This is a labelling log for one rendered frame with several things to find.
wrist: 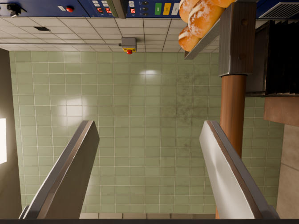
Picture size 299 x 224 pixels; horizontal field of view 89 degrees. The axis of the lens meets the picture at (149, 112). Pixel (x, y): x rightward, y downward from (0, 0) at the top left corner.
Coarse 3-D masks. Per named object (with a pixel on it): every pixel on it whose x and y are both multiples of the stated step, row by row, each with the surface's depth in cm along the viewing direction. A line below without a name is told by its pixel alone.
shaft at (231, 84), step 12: (228, 84) 21; (240, 84) 20; (228, 96) 21; (240, 96) 20; (228, 108) 21; (240, 108) 20; (228, 120) 21; (240, 120) 21; (228, 132) 21; (240, 132) 21; (240, 144) 21; (240, 156) 21; (216, 216) 23
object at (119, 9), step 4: (112, 0) 42; (116, 0) 42; (120, 0) 42; (124, 0) 45; (128, 0) 50; (116, 4) 44; (120, 4) 43; (124, 4) 46; (128, 4) 51; (116, 8) 46; (120, 8) 45; (124, 8) 47; (120, 12) 48; (124, 12) 48; (120, 16) 50; (124, 16) 50
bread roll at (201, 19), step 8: (200, 0) 28; (208, 0) 26; (192, 8) 29; (200, 8) 27; (208, 8) 26; (216, 8) 26; (224, 8) 26; (192, 16) 29; (200, 16) 28; (208, 16) 27; (216, 16) 27; (192, 24) 30; (200, 24) 29; (208, 24) 28; (192, 32) 33; (200, 32) 31
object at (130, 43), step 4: (124, 40) 106; (128, 40) 106; (132, 40) 106; (124, 44) 106; (128, 44) 106; (132, 44) 106; (136, 44) 111; (124, 48) 107; (128, 48) 107; (132, 48) 107; (136, 48) 111
